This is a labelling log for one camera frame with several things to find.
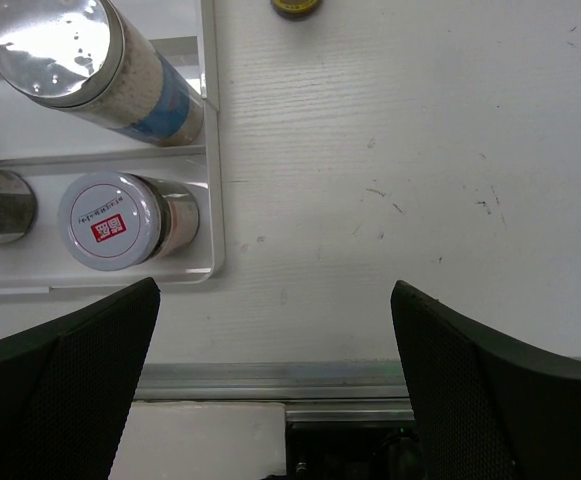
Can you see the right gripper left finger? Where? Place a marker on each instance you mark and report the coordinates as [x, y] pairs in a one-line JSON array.
[[67, 385]]

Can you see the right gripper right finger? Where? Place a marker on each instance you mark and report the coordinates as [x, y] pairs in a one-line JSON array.
[[486, 405]]

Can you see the white lid jar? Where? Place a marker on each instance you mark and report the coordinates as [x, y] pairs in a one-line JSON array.
[[111, 221], [0, 205]]

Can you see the blue label shaker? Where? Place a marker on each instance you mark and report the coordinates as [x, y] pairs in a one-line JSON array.
[[85, 58]]

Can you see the yellow label sauce bottle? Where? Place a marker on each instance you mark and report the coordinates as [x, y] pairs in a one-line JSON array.
[[295, 9]]

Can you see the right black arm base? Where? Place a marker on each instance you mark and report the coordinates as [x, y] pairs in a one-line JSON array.
[[353, 450]]

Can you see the white divided organizer tray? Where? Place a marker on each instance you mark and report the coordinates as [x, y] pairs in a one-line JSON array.
[[51, 150]]

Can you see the aluminium front rail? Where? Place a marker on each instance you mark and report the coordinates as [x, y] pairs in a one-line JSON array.
[[341, 391]]

